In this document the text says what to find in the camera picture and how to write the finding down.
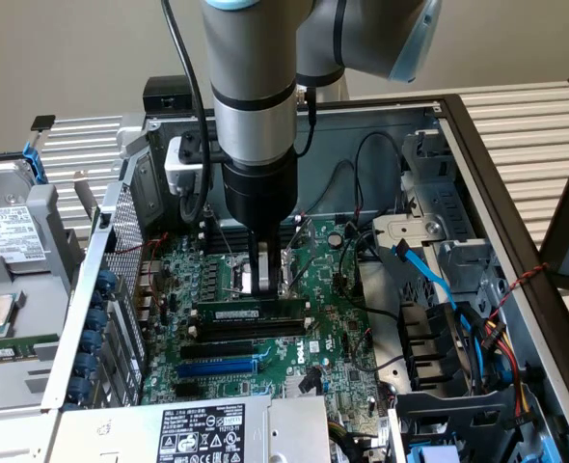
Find black plastic drive frame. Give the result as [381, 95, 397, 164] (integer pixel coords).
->
[389, 389, 529, 463]

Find tall black wire loop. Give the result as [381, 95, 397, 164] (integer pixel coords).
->
[353, 131, 405, 216]

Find open metal PC case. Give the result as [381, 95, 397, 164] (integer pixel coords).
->
[41, 94, 569, 463]

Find black plug on motherboard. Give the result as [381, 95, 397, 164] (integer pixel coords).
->
[297, 368, 323, 395]

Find blue disk rail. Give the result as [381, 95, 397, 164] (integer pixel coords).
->
[0, 139, 50, 187]

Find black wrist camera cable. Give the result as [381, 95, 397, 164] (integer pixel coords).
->
[160, 0, 214, 222]

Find small black wire loop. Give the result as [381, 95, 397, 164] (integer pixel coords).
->
[301, 158, 359, 216]

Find black box behind case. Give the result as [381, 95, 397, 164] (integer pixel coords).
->
[142, 74, 208, 114]

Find short red black twisted wire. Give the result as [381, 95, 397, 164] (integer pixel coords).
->
[114, 232, 176, 256]

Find black fan shroud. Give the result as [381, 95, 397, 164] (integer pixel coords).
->
[396, 300, 474, 393]

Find black framed side panel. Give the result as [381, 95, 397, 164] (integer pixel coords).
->
[537, 123, 569, 293]

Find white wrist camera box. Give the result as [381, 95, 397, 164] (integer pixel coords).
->
[163, 134, 206, 197]

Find blue SATA wire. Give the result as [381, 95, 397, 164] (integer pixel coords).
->
[390, 239, 489, 349]

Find green Dell motherboard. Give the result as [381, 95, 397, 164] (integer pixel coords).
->
[142, 216, 393, 435]

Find long red black twisted wire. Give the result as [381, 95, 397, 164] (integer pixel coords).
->
[501, 261, 552, 313]

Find silver socket cover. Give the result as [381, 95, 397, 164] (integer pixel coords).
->
[282, 216, 317, 290]

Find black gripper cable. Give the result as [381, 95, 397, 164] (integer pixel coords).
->
[293, 84, 321, 159]

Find silver power supply with label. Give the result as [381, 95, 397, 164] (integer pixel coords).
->
[42, 393, 334, 463]

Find red yellow black wire bundle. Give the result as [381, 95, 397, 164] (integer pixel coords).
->
[479, 311, 537, 423]

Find black wire across motherboard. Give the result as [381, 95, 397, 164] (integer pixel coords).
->
[338, 230, 402, 323]

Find green RAM stick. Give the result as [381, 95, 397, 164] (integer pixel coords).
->
[196, 297, 311, 323]
[0, 343, 41, 363]

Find CPU socket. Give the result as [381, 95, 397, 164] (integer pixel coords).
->
[227, 253, 296, 299]

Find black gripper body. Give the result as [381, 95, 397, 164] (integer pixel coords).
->
[221, 151, 299, 232]

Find long black expansion slot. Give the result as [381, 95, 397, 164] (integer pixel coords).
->
[178, 340, 256, 361]

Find black RAM slot white clips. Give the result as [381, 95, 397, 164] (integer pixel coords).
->
[187, 317, 313, 338]
[198, 219, 301, 236]
[190, 302, 313, 323]
[198, 233, 300, 249]

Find blue expansion slot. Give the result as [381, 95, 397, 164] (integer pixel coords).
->
[176, 356, 258, 380]

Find expansion card metal bracket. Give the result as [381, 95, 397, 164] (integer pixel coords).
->
[72, 168, 101, 228]

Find silver hard disk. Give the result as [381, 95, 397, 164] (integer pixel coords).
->
[0, 158, 50, 277]

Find silver disk bay cage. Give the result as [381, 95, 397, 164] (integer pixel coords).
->
[369, 129, 507, 317]

